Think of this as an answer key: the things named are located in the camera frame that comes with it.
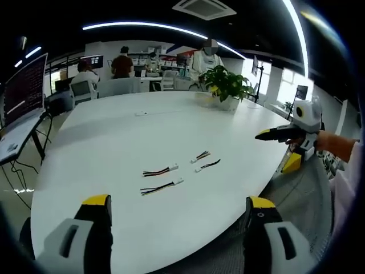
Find person's right hand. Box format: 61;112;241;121
315;130;358;164

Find ceiling air conditioner vent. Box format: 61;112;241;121
172;0;238;21

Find small dark screen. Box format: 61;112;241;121
295;84;310;100

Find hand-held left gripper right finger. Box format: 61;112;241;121
243;195;318;274

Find green potted plant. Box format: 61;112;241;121
198;65;255;111

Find large dark computer monitor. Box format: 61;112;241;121
3;52;49;127

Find JST connector long coloured wires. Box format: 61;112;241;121
140;178;185;196
142;163;179;178

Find JST connector black wires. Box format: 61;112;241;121
194;158;221;173

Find side desk with black legs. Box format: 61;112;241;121
0;112;54;175

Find grey mesh chair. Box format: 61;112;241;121
159;158;335;274

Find grey office chair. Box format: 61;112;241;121
69;80;99;108

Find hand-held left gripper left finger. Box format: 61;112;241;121
36;194;113;274

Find long curved ceiling light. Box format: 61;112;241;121
82;21;247;60
281;0;311;78

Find JST connector short coloured wires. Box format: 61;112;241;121
190;151;212;164

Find grey partition panel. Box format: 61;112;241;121
98;77;142;98

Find monitor on black stand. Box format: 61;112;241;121
252;55;272;104

